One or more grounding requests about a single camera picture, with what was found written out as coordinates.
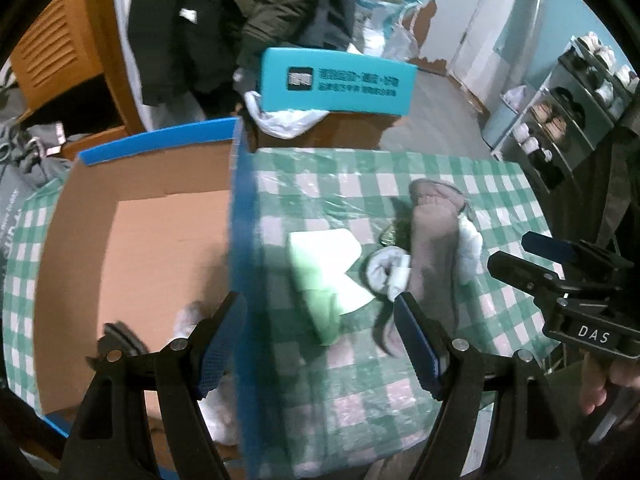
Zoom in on white sock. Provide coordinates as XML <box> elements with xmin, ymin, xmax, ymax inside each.
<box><xmin>364</xmin><ymin>246</ymin><xmax>413</xmax><ymax>299</ymax></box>
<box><xmin>172</xmin><ymin>302</ymin><xmax>213</xmax><ymax>342</ymax></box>

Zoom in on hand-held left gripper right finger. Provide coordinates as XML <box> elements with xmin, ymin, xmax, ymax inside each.
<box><xmin>394</xmin><ymin>291</ymin><xmax>583</xmax><ymax>480</ymax></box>

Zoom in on long grey sock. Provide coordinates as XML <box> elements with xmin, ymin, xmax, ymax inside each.
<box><xmin>372</xmin><ymin>178</ymin><xmax>473</xmax><ymax>358</ymax></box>

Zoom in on teal printed box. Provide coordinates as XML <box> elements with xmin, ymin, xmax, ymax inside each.
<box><xmin>255</xmin><ymin>47</ymin><xmax>418</xmax><ymax>117</ymax></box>

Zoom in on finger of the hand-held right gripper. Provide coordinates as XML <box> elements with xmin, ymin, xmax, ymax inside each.
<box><xmin>487</xmin><ymin>251</ymin><xmax>563</xmax><ymax>302</ymax></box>
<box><xmin>521</xmin><ymin>231</ymin><xmax>588</xmax><ymax>267</ymax></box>

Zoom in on white fluffy cloth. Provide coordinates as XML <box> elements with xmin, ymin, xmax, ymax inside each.
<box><xmin>199</xmin><ymin>374</ymin><xmax>244</xmax><ymax>448</ymax></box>

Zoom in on light blue bin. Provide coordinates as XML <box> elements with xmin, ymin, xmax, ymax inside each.
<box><xmin>481</xmin><ymin>105</ymin><xmax>522</xmax><ymax>157</ymax></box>

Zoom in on dark olive jacket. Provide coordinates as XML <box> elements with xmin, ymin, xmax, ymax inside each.
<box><xmin>239</xmin><ymin>0</ymin><xmax>361</xmax><ymax>68</ymax></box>

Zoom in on clear bluish plastic bags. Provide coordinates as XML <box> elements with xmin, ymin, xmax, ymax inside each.
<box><xmin>356</xmin><ymin>0</ymin><xmax>437</xmax><ymax>61</ymax></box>

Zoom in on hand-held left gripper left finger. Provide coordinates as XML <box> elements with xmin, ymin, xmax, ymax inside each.
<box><xmin>59</xmin><ymin>290</ymin><xmax>249</xmax><ymax>480</ymax></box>

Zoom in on white door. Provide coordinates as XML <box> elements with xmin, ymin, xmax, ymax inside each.
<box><xmin>447</xmin><ymin>0</ymin><xmax>543</xmax><ymax>116</ymax></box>

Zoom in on dark cloth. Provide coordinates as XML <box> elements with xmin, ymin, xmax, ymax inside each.
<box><xmin>590</xmin><ymin>110</ymin><xmax>640</xmax><ymax>271</ymax></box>

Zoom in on dark grey printed bag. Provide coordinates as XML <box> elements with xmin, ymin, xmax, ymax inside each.
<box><xmin>0</xmin><ymin>160</ymin><xmax>68</xmax><ymax>246</ymax></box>

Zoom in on person's right hand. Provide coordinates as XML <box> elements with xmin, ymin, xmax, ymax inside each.
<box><xmin>579</xmin><ymin>352</ymin><xmax>640</xmax><ymax>417</ymax></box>

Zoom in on grey clothes pile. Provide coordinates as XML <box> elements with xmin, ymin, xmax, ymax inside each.
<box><xmin>0</xmin><ymin>120</ymin><xmax>70</xmax><ymax>181</ymax></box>

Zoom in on cardboard box with blue edge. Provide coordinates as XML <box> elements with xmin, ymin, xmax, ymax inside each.
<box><xmin>36</xmin><ymin>116</ymin><xmax>268</xmax><ymax>480</ymax></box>

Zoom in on metal shoe rack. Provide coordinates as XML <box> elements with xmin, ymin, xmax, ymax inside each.
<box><xmin>492</xmin><ymin>32</ymin><xmax>640</xmax><ymax>192</ymax></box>

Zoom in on group of shoes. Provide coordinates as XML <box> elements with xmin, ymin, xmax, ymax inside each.
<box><xmin>515</xmin><ymin>32</ymin><xmax>640</xmax><ymax>186</ymax></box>

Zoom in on brown cardboard box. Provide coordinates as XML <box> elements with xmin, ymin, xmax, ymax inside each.
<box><xmin>245</xmin><ymin>109</ymin><xmax>401</xmax><ymax>151</ymax></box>

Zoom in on white plastic bag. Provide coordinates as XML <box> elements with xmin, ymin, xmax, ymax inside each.
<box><xmin>243</xmin><ymin>91</ymin><xmax>326</xmax><ymax>140</ymax></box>

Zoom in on wooden louvred cabinet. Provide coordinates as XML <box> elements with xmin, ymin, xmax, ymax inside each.
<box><xmin>10</xmin><ymin>0</ymin><xmax>146</xmax><ymax>136</ymax></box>

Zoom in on black jacket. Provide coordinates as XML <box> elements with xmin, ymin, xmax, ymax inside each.
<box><xmin>127</xmin><ymin>0</ymin><xmax>246</xmax><ymax>107</ymax></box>

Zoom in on green sparkly scouring cloth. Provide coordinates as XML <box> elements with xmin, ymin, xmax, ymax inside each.
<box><xmin>377</xmin><ymin>225</ymin><xmax>416</xmax><ymax>249</ymax></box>

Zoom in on green checked tablecloth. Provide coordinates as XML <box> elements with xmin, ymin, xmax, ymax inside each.
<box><xmin>0</xmin><ymin>147</ymin><xmax>568</xmax><ymax>480</ymax></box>

